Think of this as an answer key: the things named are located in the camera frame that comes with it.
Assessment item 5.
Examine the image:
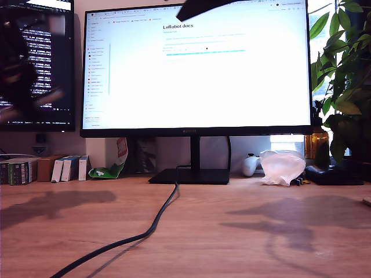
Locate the thick black cable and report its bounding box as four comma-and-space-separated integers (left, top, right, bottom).
49, 164, 192, 278

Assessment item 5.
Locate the black leather wallet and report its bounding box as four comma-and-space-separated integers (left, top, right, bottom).
304, 164, 365, 186

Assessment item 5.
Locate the black rectangular planter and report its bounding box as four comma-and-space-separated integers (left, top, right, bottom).
341, 157, 371, 175

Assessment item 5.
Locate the dark patterned package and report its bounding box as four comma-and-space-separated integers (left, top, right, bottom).
135, 137, 159, 175

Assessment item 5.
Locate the white crumpled plastic bag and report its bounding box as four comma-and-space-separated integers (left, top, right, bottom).
259, 149, 307, 186

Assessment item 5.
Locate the white and blue box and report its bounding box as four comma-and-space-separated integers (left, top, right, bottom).
51, 159, 65, 183
78, 155, 89, 182
60, 156, 81, 182

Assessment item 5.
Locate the brown cardboard box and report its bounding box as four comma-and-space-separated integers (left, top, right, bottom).
37, 155, 70, 182

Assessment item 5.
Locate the amber pump bottle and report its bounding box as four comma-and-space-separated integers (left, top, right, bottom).
304, 100, 332, 169

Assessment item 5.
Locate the stack of green black boxes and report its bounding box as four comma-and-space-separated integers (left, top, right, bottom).
0, 158, 39, 186

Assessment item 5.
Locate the black monitor with terminal text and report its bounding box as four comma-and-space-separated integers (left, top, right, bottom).
0, 0, 76, 133

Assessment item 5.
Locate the black Huawei computer monitor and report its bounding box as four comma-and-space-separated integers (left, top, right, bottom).
79, 0, 314, 185

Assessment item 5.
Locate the white game controller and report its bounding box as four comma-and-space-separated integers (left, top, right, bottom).
242, 153, 262, 178

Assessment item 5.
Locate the green white snack bag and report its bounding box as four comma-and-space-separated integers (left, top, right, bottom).
88, 137, 129, 180

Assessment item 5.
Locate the bunch of keys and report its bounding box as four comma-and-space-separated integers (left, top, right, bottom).
292, 175, 311, 186

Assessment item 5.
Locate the thin black monitor cable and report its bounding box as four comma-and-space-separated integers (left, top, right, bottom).
227, 136, 233, 172

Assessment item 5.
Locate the green leafy plant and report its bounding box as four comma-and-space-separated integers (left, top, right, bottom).
308, 0, 371, 166

